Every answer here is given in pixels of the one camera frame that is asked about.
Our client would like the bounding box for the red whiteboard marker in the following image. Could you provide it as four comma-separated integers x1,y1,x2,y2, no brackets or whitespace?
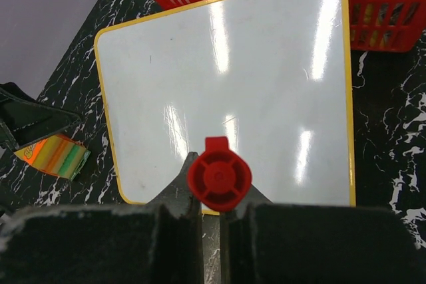
187,136,252,213

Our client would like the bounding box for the orange green snack box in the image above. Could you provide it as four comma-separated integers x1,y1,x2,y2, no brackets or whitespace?
14,134,91,181

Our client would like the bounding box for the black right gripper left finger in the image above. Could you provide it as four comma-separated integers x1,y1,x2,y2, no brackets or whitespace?
1,152,203,283

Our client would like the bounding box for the yellow framed whiteboard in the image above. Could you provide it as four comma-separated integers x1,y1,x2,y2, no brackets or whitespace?
94,0,356,206

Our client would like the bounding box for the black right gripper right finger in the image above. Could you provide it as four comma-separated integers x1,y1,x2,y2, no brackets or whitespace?
220,187,425,283

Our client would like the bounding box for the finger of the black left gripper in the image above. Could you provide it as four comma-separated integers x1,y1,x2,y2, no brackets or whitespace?
1,82,81,150

